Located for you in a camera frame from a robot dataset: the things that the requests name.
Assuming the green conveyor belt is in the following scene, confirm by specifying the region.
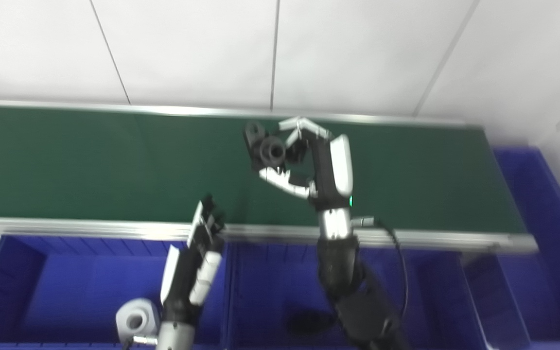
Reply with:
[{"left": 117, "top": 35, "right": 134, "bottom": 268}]
[
  {"left": 0, "top": 100, "right": 538, "bottom": 253},
  {"left": 0, "top": 105, "right": 526, "bottom": 234}
]

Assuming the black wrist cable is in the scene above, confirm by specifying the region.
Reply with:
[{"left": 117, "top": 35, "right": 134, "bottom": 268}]
[{"left": 353, "top": 216, "right": 409, "bottom": 321}]

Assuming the blue plastic bin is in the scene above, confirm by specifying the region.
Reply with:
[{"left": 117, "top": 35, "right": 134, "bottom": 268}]
[
  {"left": 0, "top": 235, "right": 227, "bottom": 350},
  {"left": 224, "top": 241, "right": 490, "bottom": 350},
  {"left": 460, "top": 147, "right": 560, "bottom": 350}
]

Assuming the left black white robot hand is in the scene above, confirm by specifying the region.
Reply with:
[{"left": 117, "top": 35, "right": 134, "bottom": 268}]
[{"left": 116, "top": 194, "right": 226, "bottom": 341}]

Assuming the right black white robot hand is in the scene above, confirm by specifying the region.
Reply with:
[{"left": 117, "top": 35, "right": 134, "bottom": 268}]
[{"left": 259, "top": 117, "right": 353, "bottom": 210}]

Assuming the black flange part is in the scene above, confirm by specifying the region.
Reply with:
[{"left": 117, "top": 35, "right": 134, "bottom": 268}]
[
  {"left": 287, "top": 311, "right": 336, "bottom": 336},
  {"left": 243, "top": 122, "right": 288, "bottom": 171}
]

